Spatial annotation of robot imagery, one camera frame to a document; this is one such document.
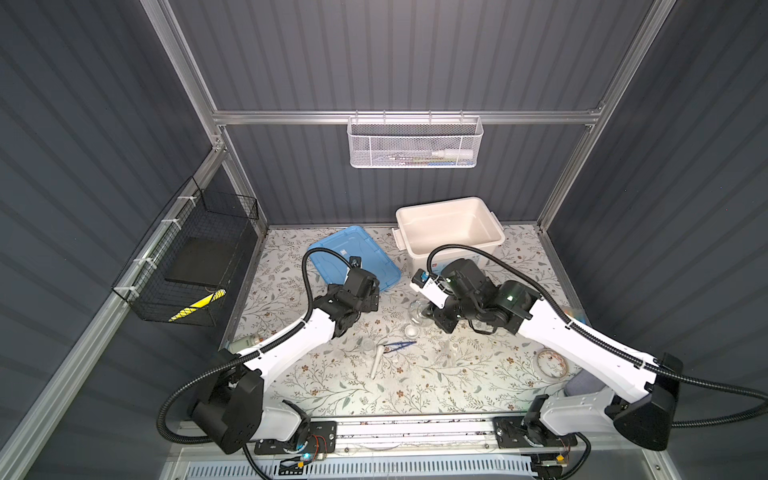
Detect clear glass flask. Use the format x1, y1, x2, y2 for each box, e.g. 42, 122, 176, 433
408, 300, 433, 326

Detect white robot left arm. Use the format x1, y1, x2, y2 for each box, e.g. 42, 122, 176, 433
188, 262, 380, 454

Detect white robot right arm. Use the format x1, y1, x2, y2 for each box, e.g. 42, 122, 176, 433
411, 258, 679, 451

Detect blue plastic box lid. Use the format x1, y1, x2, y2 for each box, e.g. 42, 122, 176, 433
310, 226, 401, 291

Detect white plastic storage box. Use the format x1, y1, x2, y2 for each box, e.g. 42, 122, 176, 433
392, 197, 506, 273

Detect blue tweezers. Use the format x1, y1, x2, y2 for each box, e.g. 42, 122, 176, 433
384, 341, 416, 353

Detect round tape roll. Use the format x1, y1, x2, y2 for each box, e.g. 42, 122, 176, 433
532, 348, 570, 382

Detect coloured marker set box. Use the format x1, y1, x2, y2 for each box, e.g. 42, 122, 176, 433
565, 308, 587, 323

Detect small green grey device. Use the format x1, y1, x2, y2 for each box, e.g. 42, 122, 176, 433
227, 335, 263, 354

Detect white bottle in basket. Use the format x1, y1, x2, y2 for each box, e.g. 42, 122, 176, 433
431, 149, 475, 162

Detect grey oval sponge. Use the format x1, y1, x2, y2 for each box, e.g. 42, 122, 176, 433
564, 370, 604, 397

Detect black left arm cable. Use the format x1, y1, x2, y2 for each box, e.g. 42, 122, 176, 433
155, 247, 355, 445

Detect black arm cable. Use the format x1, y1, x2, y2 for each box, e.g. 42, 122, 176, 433
155, 247, 355, 445
425, 243, 768, 430

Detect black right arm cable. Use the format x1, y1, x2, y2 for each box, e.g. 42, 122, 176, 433
425, 243, 768, 430

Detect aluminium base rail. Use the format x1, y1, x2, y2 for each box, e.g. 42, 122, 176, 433
173, 410, 652, 460

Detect white wire mesh basket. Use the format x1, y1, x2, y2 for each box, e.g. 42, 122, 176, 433
346, 115, 484, 169

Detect black wire mesh basket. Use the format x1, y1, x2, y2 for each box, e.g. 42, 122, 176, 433
113, 181, 260, 327

